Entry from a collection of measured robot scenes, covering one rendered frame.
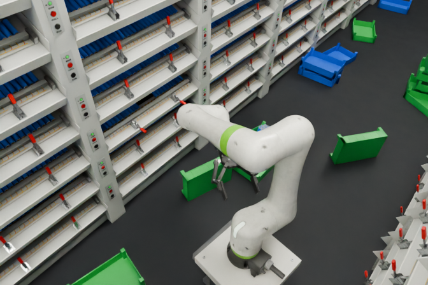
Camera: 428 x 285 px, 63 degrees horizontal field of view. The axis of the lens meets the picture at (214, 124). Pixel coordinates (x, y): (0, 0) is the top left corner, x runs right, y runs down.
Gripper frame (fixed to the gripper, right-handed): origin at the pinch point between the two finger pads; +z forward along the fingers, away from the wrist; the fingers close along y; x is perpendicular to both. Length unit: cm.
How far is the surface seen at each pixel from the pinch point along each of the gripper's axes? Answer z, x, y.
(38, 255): -8, 61, -80
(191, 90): -69, 28, 3
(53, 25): -54, -36, -58
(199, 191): -24, 66, 4
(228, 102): -81, 64, 40
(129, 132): -47, 27, -33
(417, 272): 41, -45, 19
